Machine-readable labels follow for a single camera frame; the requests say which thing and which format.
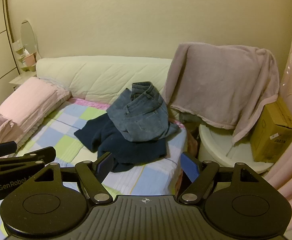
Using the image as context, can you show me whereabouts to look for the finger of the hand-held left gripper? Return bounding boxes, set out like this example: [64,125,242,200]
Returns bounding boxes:
[0,146,56,167]
[0,141,17,158]

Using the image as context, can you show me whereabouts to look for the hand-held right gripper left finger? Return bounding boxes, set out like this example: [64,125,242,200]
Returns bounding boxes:
[36,152,114,204]

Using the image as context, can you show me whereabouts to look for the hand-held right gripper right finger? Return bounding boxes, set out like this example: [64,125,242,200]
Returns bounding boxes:
[178,152,260,204]

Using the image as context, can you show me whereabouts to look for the navy sweater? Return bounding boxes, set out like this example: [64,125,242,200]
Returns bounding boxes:
[73,112,167,173]

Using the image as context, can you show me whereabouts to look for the blue jeans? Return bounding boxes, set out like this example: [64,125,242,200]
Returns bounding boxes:
[106,81,180,142]

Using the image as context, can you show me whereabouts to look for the round bed with checkered sheet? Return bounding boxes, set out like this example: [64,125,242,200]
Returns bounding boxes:
[0,97,199,240]

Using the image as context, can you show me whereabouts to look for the white round side table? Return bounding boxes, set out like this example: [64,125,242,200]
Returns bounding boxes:
[198,124,276,174]

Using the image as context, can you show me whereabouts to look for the pink pillow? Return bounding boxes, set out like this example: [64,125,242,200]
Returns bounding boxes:
[0,76,73,145]

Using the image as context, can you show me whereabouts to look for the white nightstand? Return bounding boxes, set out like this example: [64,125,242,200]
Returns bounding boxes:
[8,70,38,90]

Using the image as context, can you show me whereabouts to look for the yellow cardboard box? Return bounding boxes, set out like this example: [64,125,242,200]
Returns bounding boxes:
[249,96,292,163]

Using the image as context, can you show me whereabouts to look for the pinkish grey fleece blanket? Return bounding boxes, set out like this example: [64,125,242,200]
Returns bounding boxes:
[162,42,280,145]

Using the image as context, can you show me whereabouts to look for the cream padded headboard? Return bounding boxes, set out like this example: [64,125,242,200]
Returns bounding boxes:
[35,57,176,105]

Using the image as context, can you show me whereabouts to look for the pink tissue box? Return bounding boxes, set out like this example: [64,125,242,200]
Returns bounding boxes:
[23,54,36,65]

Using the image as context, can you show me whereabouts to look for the small white shelf rack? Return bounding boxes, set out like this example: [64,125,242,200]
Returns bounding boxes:
[13,40,27,68]

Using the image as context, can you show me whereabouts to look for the oval mirror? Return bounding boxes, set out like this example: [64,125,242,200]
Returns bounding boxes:
[20,19,42,58]

